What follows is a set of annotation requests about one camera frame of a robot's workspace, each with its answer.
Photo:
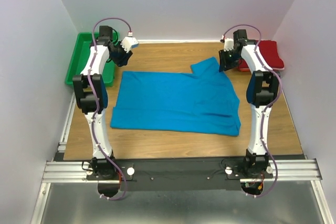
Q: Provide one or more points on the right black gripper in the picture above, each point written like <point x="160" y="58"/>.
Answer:
<point x="223" y="65"/>

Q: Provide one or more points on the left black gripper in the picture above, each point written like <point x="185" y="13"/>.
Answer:
<point x="123" y="60"/>

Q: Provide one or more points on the blue t shirt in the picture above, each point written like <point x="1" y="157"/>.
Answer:
<point x="203" y="101"/>

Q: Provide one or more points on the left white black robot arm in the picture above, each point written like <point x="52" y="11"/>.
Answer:
<point x="92" y="98"/>

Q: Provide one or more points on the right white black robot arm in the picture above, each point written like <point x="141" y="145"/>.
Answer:
<point x="261" y="94"/>

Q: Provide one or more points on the green plastic tray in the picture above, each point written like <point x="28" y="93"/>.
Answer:
<point x="80" y="57"/>

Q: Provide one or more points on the folded red t shirt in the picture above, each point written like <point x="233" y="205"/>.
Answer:
<point x="268" y="56"/>

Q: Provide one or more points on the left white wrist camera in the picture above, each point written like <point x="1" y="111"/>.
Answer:
<point x="129" y="43"/>

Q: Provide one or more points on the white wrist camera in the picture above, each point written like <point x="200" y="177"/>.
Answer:
<point x="228" y="44"/>
<point x="129" y="43"/>

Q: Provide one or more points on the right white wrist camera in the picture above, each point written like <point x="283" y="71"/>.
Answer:
<point x="228" y="44"/>

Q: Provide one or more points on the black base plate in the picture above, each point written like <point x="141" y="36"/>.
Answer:
<point x="175" y="174"/>

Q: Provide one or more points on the aluminium frame rail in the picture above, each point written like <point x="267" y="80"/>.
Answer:
<point x="72" y="172"/>

